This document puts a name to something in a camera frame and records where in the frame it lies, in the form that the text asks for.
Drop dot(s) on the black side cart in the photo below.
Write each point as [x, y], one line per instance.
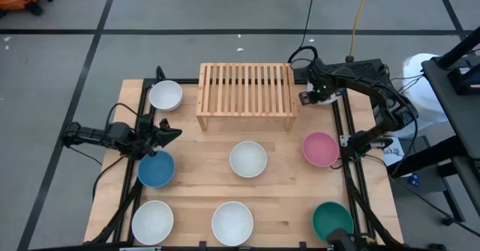
[465, 123]

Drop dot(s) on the wooden slatted shelf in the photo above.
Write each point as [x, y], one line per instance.
[245, 90]

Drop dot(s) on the blue bowl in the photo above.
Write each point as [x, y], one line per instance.
[156, 170]

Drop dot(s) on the black caster wheel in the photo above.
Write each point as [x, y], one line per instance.
[448, 220]

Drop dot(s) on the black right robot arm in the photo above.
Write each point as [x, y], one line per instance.
[397, 112]

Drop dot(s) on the small blue object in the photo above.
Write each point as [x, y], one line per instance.
[413, 180]

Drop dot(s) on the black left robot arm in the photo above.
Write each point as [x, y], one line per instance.
[90, 135]

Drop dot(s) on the white bowl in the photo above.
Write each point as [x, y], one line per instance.
[152, 223]
[232, 223]
[248, 159]
[165, 95]

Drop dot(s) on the pink bowl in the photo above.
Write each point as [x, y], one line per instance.
[320, 149]

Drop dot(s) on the green bowl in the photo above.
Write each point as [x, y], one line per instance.
[332, 217]

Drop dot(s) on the white plastic bag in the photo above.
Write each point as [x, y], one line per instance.
[416, 75]

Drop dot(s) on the white paper with writing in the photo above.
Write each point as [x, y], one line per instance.
[393, 153]

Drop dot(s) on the black device with screen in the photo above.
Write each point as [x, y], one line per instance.
[463, 82]

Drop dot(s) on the black handheld camera rig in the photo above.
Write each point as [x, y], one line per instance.
[339, 239]

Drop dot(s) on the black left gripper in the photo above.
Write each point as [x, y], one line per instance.
[148, 140]

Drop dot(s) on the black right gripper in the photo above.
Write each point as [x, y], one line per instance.
[318, 88]

